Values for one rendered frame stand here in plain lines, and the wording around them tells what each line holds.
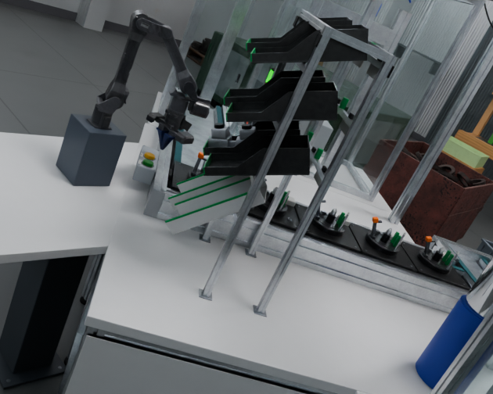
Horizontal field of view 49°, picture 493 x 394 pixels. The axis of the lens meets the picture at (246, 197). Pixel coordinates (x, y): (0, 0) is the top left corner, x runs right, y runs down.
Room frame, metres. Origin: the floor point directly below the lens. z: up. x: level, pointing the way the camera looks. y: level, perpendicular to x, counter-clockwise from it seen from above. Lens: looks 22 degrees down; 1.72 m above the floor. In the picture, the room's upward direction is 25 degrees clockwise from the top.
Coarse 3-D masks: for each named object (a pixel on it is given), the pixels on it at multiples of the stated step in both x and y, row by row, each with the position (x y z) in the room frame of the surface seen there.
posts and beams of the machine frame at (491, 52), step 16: (368, 16) 2.72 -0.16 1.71; (480, 64) 2.69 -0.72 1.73; (480, 80) 2.68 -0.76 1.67; (464, 96) 2.68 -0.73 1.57; (464, 112) 2.69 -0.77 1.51; (448, 128) 2.68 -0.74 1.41; (432, 144) 2.71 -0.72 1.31; (432, 160) 2.68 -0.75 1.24; (416, 176) 2.68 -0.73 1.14; (416, 192) 2.69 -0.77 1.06; (400, 208) 2.68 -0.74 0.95
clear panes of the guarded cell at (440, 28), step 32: (224, 0) 3.10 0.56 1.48; (256, 0) 3.14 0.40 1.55; (352, 0) 3.27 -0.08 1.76; (384, 0) 3.31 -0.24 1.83; (416, 0) 3.35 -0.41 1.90; (448, 0) 3.21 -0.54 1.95; (224, 32) 3.12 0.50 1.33; (256, 32) 3.16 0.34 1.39; (448, 32) 3.02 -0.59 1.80; (192, 64) 3.09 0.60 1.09; (256, 64) 3.18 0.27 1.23; (320, 64) 3.26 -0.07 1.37; (352, 64) 3.31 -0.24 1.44; (416, 64) 3.18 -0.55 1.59; (352, 96) 3.33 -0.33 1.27; (416, 96) 2.99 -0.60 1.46; (384, 128) 3.15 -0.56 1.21; (352, 160) 3.34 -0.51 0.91; (384, 160) 2.96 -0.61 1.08
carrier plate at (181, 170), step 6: (174, 168) 1.84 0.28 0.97; (180, 168) 1.87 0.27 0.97; (186, 168) 1.89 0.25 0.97; (192, 168) 1.92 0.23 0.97; (174, 174) 1.79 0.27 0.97; (180, 174) 1.81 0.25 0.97; (186, 174) 1.84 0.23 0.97; (174, 180) 1.74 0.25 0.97; (180, 180) 1.77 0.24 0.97; (174, 186) 1.69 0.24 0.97
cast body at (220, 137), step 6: (216, 126) 1.56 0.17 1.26; (222, 126) 1.56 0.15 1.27; (228, 126) 1.59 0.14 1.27; (216, 132) 1.55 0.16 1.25; (222, 132) 1.55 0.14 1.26; (228, 132) 1.57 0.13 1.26; (210, 138) 1.56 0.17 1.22; (216, 138) 1.55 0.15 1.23; (222, 138) 1.55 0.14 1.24; (228, 138) 1.56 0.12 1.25; (210, 144) 1.56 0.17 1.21; (216, 144) 1.55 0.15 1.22; (222, 144) 1.55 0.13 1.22; (228, 144) 1.55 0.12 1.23; (234, 144) 1.56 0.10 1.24
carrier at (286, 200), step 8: (272, 192) 1.89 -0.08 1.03; (288, 192) 1.85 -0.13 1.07; (280, 200) 1.92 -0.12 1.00; (288, 200) 1.99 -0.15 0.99; (256, 208) 1.82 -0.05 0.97; (264, 208) 1.83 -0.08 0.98; (280, 208) 1.85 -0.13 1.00; (288, 208) 1.96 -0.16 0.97; (256, 216) 1.77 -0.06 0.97; (280, 216) 1.85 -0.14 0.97; (288, 216) 1.89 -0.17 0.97; (296, 216) 1.92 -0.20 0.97; (280, 224) 1.79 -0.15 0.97; (288, 224) 1.81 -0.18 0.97; (296, 224) 1.84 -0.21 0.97
